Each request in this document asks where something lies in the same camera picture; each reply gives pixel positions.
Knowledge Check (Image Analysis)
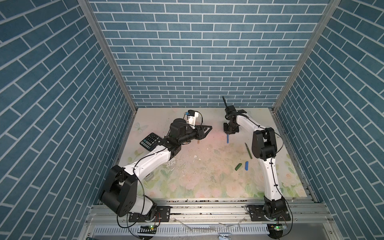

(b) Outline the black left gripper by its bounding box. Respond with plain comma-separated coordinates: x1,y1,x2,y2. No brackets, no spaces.
176,124,212,146

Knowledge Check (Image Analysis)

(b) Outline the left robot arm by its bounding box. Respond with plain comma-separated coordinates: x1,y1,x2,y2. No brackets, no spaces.
100,118,213,221

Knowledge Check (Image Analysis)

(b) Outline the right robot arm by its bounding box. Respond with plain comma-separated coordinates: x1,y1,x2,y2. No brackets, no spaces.
223,98,292,221

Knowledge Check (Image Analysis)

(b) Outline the green pen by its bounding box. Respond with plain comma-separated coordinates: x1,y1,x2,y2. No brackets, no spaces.
245,143,253,159

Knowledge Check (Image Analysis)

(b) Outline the green pen cap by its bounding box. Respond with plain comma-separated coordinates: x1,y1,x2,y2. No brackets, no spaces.
235,163,242,171

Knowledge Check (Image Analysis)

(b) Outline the black calculator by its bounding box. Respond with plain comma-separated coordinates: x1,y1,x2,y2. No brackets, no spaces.
140,133,163,152

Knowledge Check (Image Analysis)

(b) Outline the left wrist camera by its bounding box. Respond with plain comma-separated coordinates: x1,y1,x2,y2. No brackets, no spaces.
185,110,203,127

